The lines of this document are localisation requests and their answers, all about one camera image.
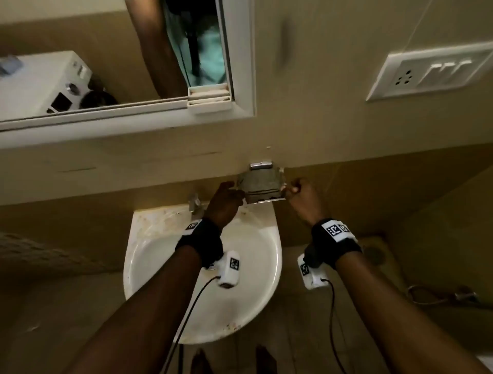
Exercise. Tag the person's right hand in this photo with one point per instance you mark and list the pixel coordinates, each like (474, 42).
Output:
(306, 200)

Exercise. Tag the person's left hand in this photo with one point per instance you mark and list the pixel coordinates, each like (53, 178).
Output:
(223, 204)

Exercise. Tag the grey cleaning cloth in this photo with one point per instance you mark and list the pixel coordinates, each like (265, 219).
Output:
(262, 187)

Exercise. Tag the white wash basin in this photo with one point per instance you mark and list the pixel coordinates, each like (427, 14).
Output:
(254, 300)

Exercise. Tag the person's left forearm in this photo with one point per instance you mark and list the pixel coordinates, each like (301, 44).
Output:
(146, 320)

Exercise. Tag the chrome basin tap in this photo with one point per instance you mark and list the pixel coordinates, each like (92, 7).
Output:
(195, 204)

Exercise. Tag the person's left foot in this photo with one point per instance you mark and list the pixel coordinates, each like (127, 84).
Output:
(202, 362)

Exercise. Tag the person's foot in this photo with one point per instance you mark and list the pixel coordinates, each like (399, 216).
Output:
(266, 360)
(202, 362)

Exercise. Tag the person's right foot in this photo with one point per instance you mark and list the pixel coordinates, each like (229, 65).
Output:
(266, 360)

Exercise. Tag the black left wrist band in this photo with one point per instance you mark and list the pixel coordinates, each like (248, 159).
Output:
(202, 240)

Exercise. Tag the black wrist band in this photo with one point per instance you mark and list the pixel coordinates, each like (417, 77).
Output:
(202, 240)
(331, 242)

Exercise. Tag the black right wrist band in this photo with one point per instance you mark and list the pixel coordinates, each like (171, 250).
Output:
(331, 242)

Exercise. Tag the dark round floor drain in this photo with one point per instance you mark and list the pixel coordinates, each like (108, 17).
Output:
(373, 254)

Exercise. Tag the white framed mirror cabinet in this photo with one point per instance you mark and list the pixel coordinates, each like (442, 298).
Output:
(115, 127)

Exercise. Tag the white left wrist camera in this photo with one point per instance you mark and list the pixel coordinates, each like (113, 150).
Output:
(229, 269)

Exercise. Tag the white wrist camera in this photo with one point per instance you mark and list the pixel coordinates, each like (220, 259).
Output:
(229, 269)
(310, 275)

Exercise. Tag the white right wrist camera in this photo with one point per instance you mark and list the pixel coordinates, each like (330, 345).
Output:
(310, 275)

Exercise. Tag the white wall switch panel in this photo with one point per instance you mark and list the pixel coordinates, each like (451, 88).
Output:
(431, 71)

